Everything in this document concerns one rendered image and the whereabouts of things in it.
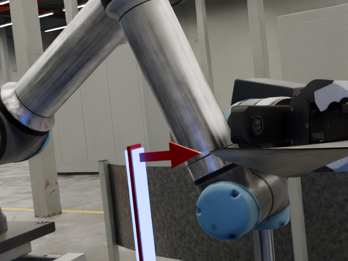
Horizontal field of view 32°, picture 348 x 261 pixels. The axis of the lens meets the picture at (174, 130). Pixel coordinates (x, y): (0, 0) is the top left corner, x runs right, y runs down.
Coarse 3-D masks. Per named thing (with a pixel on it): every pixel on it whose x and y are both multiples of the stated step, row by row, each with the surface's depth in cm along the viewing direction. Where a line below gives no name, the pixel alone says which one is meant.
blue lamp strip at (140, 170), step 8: (136, 152) 54; (136, 160) 53; (136, 168) 53; (144, 168) 55; (136, 176) 53; (144, 176) 55; (136, 184) 53; (144, 184) 55; (144, 192) 55; (144, 200) 54; (144, 208) 54; (144, 216) 54; (144, 224) 54; (144, 232) 54; (152, 232) 55; (144, 240) 54; (152, 240) 55; (144, 248) 54; (152, 248) 55; (144, 256) 54; (152, 256) 55
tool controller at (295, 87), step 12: (240, 84) 109; (252, 84) 108; (264, 84) 107; (276, 84) 107; (288, 84) 114; (300, 84) 123; (240, 96) 109; (252, 96) 108; (264, 96) 107; (276, 96) 107; (288, 96) 106
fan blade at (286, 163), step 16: (304, 144) 47; (320, 144) 43; (336, 144) 42; (240, 160) 50; (256, 160) 51; (272, 160) 52; (288, 160) 54; (304, 160) 55; (320, 160) 57; (336, 160) 59; (288, 176) 61
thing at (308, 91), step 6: (312, 84) 69; (318, 84) 68; (324, 84) 67; (300, 90) 72; (306, 90) 71; (312, 90) 69; (306, 96) 71; (312, 96) 69; (312, 102) 70; (312, 108) 70
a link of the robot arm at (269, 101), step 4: (264, 100) 84; (268, 100) 82; (272, 100) 81; (276, 100) 81; (256, 104) 85; (260, 104) 83; (264, 104) 82; (268, 104) 81; (260, 144) 84; (264, 144) 82; (268, 144) 81
